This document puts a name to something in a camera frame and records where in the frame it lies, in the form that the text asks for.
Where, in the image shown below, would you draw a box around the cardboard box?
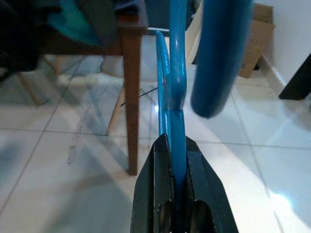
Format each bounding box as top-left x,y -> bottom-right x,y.
237,3 -> 276,78

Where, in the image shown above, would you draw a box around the teal garment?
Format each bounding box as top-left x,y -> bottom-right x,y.
47,0 -> 98,46

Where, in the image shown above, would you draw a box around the dark garment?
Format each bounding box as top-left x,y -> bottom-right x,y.
0,0 -> 61,81

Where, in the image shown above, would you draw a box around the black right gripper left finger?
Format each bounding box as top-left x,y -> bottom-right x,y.
130,134 -> 177,233

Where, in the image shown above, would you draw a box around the blue plastic hanger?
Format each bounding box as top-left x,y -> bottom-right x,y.
155,0 -> 253,202

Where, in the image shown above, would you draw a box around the white chair wooden legs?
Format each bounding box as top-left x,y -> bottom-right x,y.
99,55 -> 158,136

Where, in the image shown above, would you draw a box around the black furniture panel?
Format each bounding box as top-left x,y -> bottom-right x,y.
278,52 -> 311,100

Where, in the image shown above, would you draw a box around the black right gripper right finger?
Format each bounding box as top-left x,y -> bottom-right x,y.
185,137 -> 240,233

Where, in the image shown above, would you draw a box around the brown wooden table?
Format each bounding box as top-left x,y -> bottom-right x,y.
40,14 -> 149,176

